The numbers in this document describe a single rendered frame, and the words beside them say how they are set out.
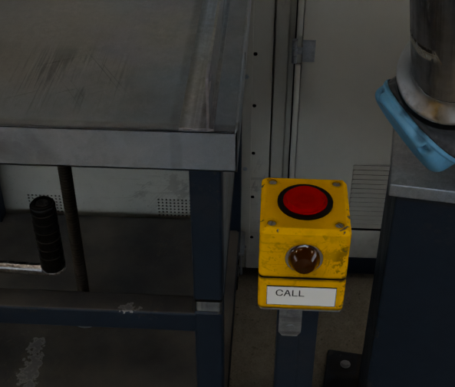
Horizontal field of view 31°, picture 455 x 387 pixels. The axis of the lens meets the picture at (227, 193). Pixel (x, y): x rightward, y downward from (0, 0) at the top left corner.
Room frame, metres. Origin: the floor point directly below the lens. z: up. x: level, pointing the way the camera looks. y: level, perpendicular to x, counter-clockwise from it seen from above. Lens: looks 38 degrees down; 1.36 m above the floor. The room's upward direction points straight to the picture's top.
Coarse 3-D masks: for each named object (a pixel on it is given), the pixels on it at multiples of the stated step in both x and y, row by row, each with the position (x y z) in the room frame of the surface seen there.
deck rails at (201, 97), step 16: (208, 0) 1.11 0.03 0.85; (224, 0) 1.05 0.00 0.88; (208, 16) 1.06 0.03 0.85; (224, 16) 1.05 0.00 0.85; (208, 32) 1.01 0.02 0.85; (224, 32) 1.01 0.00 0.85; (208, 48) 0.96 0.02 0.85; (192, 64) 0.92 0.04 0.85; (208, 64) 0.80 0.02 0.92; (192, 80) 0.88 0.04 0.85; (208, 80) 0.77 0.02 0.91; (192, 96) 0.84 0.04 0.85; (208, 96) 0.77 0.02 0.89; (192, 112) 0.81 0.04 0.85; (208, 112) 0.77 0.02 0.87; (192, 128) 0.77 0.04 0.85; (208, 128) 0.77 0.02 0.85
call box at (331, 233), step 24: (264, 192) 0.59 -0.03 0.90; (336, 192) 0.59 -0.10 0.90; (264, 216) 0.56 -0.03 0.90; (288, 216) 0.56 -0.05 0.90; (312, 216) 0.55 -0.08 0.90; (336, 216) 0.56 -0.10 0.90; (264, 240) 0.54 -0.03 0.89; (288, 240) 0.54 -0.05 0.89; (312, 240) 0.54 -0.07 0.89; (336, 240) 0.53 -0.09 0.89; (264, 264) 0.54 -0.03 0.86; (336, 264) 0.53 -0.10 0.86; (264, 288) 0.54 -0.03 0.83; (288, 288) 0.54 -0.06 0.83; (312, 288) 0.53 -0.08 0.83; (336, 288) 0.53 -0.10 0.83
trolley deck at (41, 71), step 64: (0, 0) 1.12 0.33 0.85; (64, 0) 1.12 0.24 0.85; (128, 0) 1.12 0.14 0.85; (192, 0) 1.12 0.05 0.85; (0, 64) 0.93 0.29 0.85; (64, 64) 0.93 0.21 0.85; (128, 64) 0.93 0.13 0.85; (0, 128) 0.79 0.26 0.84; (64, 128) 0.78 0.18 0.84; (128, 128) 0.78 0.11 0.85
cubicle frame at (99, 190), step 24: (0, 168) 1.48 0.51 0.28; (24, 168) 1.48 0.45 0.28; (48, 168) 1.47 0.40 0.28; (72, 168) 1.47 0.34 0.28; (96, 168) 1.47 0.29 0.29; (120, 168) 1.46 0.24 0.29; (24, 192) 1.48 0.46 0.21; (48, 192) 1.47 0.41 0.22; (96, 192) 1.47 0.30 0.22; (120, 192) 1.46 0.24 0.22; (144, 192) 1.46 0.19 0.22; (168, 192) 1.46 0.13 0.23; (96, 216) 1.47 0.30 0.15; (120, 216) 1.46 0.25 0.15; (144, 216) 1.46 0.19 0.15; (168, 216) 1.46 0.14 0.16
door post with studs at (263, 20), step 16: (256, 0) 1.45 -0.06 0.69; (272, 0) 1.45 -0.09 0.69; (256, 16) 1.45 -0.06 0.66; (272, 16) 1.45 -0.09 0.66; (256, 32) 1.45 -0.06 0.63; (256, 48) 1.45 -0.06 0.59; (256, 64) 1.45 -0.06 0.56; (256, 80) 1.45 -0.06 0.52; (256, 96) 1.45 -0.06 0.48; (256, 112) 1.45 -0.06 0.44; (256, 128) 1.45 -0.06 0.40; (256, 144) 1.45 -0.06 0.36; (256, 160) 1.45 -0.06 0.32; (256, 176) 1.45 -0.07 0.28; (256, 192) 1.45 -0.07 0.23; (256, 208) 1.45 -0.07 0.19; (256, 224) 1.45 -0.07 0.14; (256, 240) 1.45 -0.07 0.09; (256, 256) 1.45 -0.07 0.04
